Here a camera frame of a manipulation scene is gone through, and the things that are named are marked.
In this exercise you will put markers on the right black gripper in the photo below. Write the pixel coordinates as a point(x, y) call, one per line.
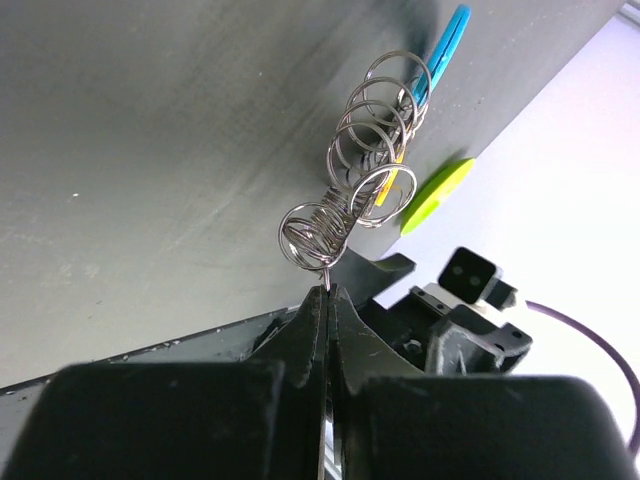
point(429, 327)

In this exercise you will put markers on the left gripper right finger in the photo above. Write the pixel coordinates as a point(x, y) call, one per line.
point(395, 421)

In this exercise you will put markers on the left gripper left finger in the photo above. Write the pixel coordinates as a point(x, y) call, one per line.
point(260, 418)

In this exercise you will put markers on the small yellow tag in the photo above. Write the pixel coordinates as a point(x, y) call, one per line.
point(388, 179)

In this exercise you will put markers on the lime green plate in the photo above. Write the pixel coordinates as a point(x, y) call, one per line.
point(434, 193)

